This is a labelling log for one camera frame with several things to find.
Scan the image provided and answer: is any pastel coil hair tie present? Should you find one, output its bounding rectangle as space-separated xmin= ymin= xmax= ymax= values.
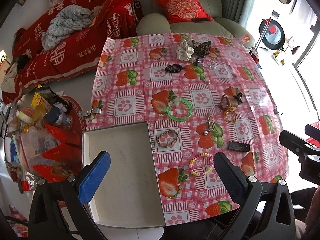
xmin=188 ymin=152 xmax=214 ymax=177

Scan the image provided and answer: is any black scalloped snap clip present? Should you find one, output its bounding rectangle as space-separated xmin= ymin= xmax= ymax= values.
xmin=228 ymin=141 xmax=250 ymax=152

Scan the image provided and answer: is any green plastic bangle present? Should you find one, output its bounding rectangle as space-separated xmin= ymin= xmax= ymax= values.
xmin=165 ymin=98 xmax=193 ymax=122

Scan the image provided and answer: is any black claw hair clip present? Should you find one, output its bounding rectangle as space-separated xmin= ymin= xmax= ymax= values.
xmin=233 ymin=92 xmax=243 ymax=105

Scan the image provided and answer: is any red paper envelope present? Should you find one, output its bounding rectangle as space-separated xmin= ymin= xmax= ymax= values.
xmin=42 ymin=142 xmax=82 ymax=163

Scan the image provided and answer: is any white shallow tray box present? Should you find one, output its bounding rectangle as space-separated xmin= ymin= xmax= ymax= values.
xmin=82 ymin=122 xmax=165 ymax=228

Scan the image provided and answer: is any metal tablecloth clamp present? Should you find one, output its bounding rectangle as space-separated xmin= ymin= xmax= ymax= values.
xmin=78 ymin=108 xmax=101 ymax=119

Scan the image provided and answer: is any blue lidded jar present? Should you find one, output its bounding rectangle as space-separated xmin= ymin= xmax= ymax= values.
xmin=45 ymin=107 xmax=72 ymax=127

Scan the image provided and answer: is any pink strawberry tablecloth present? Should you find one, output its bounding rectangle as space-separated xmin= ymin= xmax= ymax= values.
xmin=88 ymin=34 xmax=287 ymax=225

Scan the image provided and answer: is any leopard print scrunchie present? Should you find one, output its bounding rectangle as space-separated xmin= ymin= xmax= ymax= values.
xmin=192 ymin=40 xmax=212 ymax=58

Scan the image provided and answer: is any cream satin scrunchie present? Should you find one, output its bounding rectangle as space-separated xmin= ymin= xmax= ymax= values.
xmin=176 ymin=40 xmax=194 ymax=62

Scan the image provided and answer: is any grey crumpled blanket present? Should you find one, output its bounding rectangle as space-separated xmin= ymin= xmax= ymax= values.
xmin=41 ymin=4 xmax=93 ymax=51

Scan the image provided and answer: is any red wedding bed cover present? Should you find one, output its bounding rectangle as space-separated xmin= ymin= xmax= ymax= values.
xmin=2 ymin=0 xmax=142 ymax=104

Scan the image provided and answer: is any green armchair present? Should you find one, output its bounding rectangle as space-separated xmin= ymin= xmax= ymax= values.
xmin=136 ymin=0 xmax=255 ymax=50

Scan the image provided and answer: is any red embroidered cushion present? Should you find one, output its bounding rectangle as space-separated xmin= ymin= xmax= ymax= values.
xmin=155 ymin=0 xmax=213 ymax=24

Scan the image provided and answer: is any brown coil hair tie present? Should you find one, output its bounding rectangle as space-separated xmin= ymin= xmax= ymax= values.
xmin=220 ymin=94 xmax=233 ymax=112

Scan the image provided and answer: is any beige braided bracelet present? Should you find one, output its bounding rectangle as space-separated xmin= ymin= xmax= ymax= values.
xmin=157 ymin=129 xmax=180 ymax=149

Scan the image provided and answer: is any clear bead bracelet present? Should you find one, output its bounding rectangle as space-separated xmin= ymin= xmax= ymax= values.
xmin=192 ymin=59 xmax=218 ymax=70

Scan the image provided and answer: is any dark coil hair tie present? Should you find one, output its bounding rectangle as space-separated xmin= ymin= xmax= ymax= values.
xmin=164 ymin=64 xmax=186 ymax=74

